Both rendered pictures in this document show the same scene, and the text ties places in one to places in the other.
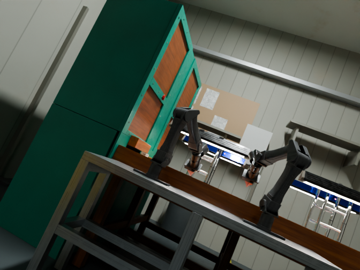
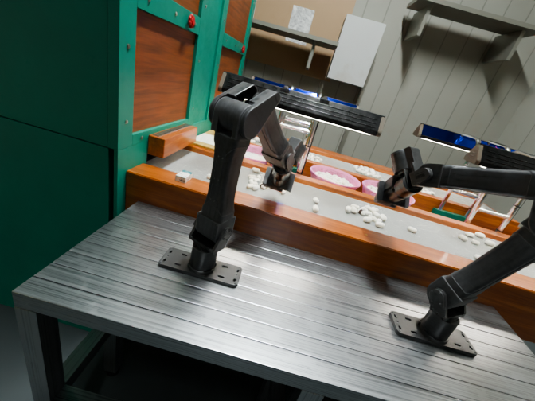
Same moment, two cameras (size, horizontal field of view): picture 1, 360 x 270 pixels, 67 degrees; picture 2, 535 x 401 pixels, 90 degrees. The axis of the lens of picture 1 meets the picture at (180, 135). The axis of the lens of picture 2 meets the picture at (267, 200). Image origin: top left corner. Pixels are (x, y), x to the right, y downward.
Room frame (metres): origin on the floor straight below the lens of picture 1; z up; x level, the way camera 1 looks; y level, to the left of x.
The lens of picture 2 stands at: (0.89, 0.05, 1.15)
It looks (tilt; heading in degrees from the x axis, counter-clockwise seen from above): 25 degrees down; 348
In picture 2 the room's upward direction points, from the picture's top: 16 degrees clockwise
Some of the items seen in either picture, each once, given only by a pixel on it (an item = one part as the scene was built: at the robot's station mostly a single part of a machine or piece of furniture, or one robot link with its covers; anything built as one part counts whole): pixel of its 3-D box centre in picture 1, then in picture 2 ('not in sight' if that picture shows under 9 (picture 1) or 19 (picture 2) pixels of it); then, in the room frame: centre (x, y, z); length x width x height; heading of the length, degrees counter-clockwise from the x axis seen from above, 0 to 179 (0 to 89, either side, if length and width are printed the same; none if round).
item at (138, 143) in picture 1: (140, 144); (175, 138); (1.98, 0.24, 0.83); 0.30 x 0.06 x 0.07; 166
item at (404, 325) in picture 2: (265, 222); (438, 323); (1.29, -0.54, 0.71); 0.20 x 0.07 x 0.08; 77
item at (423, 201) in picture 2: not in sight; (357, 184); (2.25, -0.74, 0.71); 1.81 x 0.05 x 0.11; 76
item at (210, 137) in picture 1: (209, 137); (301, 103); (1.93, -0.21, 1.08); 0.62 x 0.08 x 0.07; 76
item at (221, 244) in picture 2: (159, 160); (209, 232); (1.44, 0.04, 0.77); 0.09 x 0.06 x 0.06; 51
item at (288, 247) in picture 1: (205, 204); (310, 251); (1.60, -0.30, 0.65); 1.20 x 0.90 x 0.04; 77
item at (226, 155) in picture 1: (213, 150); (303, 97); (2.47, -0.34, 1.08); 0.62 x 0.08 x 0.07; 76
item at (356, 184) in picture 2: not in sight; (332, 183); (2.13, -0.54, 0.72); 0.27 x 0.27 x 0.10
